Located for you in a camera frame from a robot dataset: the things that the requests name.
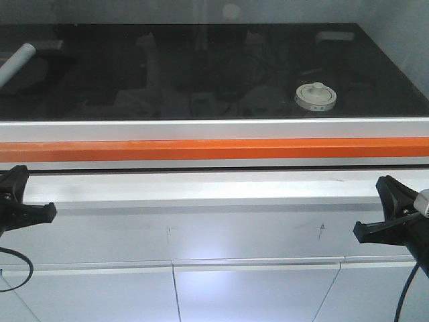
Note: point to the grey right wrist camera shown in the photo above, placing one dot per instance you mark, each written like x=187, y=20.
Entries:
x=421, y=203

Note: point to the glass jar with cream lid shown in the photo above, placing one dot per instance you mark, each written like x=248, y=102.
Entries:
x=315, y=97

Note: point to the fume hood sash orange handle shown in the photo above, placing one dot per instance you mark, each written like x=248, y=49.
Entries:
x=210, y=143

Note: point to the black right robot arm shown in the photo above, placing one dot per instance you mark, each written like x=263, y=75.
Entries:
x=417, y=242

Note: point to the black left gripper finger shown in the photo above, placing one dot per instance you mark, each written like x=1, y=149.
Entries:
x=16, y=215
x=13, y=183

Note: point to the white rolled paper tube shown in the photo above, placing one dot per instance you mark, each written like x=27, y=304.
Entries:
x=13, y=64

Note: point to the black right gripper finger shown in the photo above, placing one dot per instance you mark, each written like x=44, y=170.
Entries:
x=396, y=198
x=388, y=232

